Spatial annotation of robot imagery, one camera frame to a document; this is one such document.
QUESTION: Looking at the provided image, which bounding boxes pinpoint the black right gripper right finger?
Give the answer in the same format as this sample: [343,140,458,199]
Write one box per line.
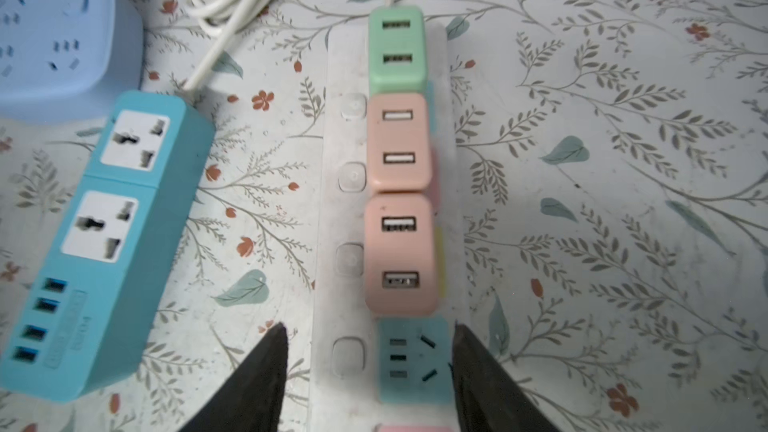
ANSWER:
[452,323,558,432]

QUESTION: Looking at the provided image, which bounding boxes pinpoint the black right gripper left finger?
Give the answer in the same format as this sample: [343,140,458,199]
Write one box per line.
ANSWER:
[181,323,289,432]

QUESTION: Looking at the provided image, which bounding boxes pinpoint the pink USB charger plug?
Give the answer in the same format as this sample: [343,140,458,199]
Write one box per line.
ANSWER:
[366,92,433,193]

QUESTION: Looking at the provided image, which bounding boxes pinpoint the green USB charger plug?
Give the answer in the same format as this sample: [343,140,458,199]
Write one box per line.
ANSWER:
[368,6,428,96]

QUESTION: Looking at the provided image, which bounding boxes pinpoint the white multicolour power strip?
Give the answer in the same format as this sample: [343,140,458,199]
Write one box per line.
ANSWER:
[308,22,470,431]

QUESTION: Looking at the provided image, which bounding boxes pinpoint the teal tower power strip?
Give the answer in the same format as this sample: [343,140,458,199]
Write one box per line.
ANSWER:
[1,91,215,402]

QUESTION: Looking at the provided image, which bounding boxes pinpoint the light blue round socket hub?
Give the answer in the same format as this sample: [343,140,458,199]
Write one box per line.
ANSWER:
[1,0,144,124]

